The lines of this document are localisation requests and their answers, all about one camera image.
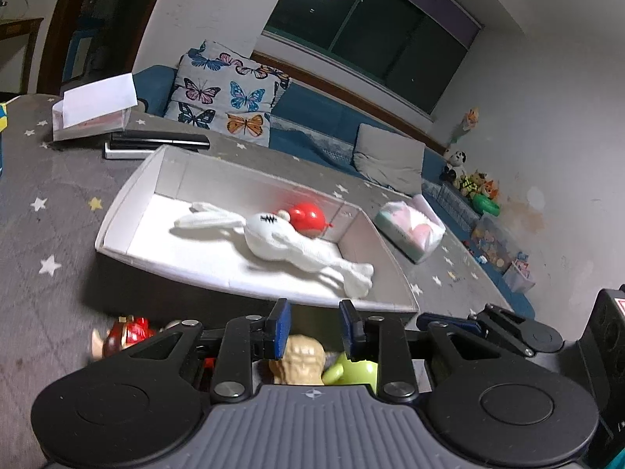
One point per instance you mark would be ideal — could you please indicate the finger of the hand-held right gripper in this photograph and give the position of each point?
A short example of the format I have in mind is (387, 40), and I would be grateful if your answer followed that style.
(444, 319)
(517, 332)

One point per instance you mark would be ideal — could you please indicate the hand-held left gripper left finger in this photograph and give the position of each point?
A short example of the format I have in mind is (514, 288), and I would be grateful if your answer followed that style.
(280, 330)

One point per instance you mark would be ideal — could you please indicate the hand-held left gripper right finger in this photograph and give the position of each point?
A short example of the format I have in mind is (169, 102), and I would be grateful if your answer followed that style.
(349, 330)

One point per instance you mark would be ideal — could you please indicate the tan figurine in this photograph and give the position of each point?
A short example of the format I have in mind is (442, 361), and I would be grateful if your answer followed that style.
(300, 359)

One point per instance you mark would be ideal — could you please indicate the green toy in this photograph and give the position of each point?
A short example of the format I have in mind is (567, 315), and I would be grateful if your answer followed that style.
(354, 373)

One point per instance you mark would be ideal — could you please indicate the red costume doll figurine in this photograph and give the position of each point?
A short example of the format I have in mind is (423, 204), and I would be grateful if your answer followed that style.
(127, 334)

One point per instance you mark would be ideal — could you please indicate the dark cardboard box white inside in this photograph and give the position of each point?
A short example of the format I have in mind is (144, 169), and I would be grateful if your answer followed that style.
(146, 190)

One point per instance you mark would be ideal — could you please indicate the small clear toy bin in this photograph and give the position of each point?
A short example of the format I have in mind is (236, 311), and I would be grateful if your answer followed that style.
(520, 273)

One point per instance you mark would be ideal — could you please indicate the white rabbit plush toy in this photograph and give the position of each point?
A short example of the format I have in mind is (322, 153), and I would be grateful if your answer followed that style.
(273, 240)

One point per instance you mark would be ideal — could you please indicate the pastel tissue pack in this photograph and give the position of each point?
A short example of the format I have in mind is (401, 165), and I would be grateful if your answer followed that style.
(407, 229)

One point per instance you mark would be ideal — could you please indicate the red round toy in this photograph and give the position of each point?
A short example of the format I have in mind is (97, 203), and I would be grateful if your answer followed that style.
(308, 217)

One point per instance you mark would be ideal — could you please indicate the pile of plush toys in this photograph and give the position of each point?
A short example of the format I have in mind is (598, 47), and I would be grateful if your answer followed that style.
(481, 195)

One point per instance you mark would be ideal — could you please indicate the panda plush toy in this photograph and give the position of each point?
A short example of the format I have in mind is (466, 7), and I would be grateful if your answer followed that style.
(454, 161)

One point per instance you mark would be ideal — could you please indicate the grey pillow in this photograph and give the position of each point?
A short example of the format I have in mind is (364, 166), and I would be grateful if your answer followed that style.
(388, 156)

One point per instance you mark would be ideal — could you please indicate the doll figure on ledge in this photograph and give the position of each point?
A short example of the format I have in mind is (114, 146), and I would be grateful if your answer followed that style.
(469, 122)

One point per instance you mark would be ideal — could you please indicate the blue sofa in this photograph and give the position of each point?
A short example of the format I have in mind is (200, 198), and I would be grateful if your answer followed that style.
(312, 112)

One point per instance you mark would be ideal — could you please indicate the black flat device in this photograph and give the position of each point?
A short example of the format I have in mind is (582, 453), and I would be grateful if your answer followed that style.
(161, 139)

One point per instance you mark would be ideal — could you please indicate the white flat device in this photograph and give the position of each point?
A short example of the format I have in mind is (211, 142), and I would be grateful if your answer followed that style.
(124, 153)

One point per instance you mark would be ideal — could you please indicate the butterfly print pillow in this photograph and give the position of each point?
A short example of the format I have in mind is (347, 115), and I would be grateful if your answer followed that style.
(219, 93)

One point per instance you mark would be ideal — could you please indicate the grey star print tablecloth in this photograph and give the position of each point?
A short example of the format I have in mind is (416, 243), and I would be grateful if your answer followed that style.
(49, 234)

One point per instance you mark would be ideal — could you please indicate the dark window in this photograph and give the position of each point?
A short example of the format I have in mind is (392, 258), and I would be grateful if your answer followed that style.
(381, 34)

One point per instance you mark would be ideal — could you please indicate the blue yellow dotted box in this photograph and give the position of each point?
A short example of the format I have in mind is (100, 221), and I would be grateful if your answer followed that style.
(3, 117)

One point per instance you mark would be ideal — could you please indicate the wooden sideboard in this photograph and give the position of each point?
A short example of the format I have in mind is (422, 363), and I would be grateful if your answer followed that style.
(31, 58)

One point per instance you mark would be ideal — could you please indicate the wooden door frame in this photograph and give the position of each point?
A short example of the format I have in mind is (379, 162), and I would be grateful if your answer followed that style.
(53, 34)

